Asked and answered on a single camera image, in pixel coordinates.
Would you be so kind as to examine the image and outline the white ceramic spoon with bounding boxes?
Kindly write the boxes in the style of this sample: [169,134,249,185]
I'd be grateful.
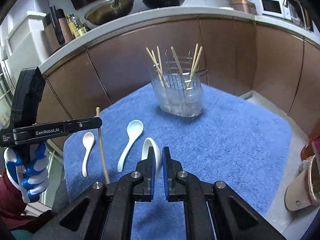
[141,138,162,180]

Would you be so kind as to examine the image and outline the wooden chopstick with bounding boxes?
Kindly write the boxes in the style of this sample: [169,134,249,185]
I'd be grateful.
[95,106,111,184]

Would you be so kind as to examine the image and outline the light blue ceramic spoon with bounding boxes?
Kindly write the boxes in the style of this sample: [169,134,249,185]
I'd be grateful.
[117,120,144,173]

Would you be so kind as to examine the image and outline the dark red sleeve forearm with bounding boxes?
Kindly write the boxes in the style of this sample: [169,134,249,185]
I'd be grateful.
[0,168,53,240]

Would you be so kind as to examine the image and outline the chrome kitchen faucet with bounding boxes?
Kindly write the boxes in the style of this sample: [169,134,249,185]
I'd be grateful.
[283,0,310,30]

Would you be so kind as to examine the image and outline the blue white gloved left hand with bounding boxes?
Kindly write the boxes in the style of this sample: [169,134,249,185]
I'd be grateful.
[4,142,49,204]

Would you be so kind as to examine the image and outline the blue towel mat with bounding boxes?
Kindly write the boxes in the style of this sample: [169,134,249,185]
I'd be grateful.
[62,82,293,240]

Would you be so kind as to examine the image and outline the clear plastic utensil holder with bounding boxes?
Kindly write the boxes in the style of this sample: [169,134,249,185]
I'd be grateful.
[150,48,203,118]

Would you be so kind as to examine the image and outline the white refrigerator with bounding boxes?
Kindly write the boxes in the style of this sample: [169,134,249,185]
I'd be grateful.
[1,0,51,86]

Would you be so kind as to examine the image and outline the yellow oil bottle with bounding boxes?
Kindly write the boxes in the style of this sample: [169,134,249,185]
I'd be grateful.
[66,14,80,39]

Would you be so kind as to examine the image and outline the beige floor container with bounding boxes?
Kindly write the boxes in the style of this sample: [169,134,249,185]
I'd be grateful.
[285,156,319,211]

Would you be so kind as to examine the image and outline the orange oil bottle on floor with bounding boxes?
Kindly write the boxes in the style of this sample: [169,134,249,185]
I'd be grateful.
[300,125,320,161]

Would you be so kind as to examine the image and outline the bronze wok with lid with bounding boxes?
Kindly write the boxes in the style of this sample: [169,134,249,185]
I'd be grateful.
[85,0,134,25]

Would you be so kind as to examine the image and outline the white microwave oven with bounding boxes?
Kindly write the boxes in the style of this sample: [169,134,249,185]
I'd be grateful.
[258,0,291,21]

